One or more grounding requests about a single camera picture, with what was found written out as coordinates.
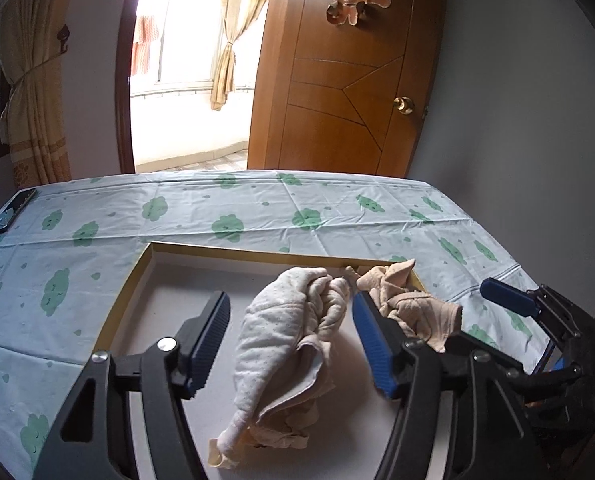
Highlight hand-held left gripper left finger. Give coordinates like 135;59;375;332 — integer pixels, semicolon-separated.
24;290;231;480

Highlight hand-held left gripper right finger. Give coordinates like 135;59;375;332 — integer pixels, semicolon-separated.
352;291;541;480

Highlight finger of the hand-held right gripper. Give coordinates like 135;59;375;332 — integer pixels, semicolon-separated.
480;277;595;343
445;332;584;397

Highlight beige underwear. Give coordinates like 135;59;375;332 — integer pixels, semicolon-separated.
345;258;464;354

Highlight shallow cardboard box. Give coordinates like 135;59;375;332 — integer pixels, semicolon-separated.
91;241;453;480

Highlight cream dotted underwear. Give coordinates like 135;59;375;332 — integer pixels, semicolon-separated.
207;266;352;471

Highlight white green cloud tablecloth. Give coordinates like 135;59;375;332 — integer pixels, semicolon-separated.
0;169;553;480

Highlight black smartphone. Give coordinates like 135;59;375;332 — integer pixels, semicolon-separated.
0;188;38;236

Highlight brown wooden door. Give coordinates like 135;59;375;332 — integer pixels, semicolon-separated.
247;0;448;178

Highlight hanging orange clothes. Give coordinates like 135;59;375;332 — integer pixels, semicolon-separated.
131;12;162;81

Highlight beige striped curtain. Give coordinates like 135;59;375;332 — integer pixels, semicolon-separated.
0;0;85;192

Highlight brown wooden door frame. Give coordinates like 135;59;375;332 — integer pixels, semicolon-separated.
114;0;150;173

